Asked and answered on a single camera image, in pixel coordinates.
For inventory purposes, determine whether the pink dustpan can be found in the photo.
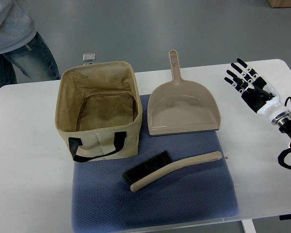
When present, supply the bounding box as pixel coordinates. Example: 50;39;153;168
147;50;221;136

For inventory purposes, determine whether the black table control panel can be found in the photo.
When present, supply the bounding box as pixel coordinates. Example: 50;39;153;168
279;214;291;220

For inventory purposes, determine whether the yellow fabric bag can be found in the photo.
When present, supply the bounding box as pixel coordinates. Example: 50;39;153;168
55;61;143;163

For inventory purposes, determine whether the person in grey hoodie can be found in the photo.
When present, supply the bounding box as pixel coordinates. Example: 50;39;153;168
0;0;61;88

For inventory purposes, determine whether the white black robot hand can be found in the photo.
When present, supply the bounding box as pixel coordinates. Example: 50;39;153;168
225;58;291;126

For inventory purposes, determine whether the white table leg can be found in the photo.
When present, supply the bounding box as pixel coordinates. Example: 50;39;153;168
241;219;256;233

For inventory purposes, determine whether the pink hand broom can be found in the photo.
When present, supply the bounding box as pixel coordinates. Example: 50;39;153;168
122;151;223;192

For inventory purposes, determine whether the brown cardboard box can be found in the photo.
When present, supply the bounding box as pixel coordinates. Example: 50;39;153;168
268;0;291;8

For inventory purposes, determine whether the blue textured mat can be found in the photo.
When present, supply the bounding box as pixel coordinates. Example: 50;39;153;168
71;94;240;233

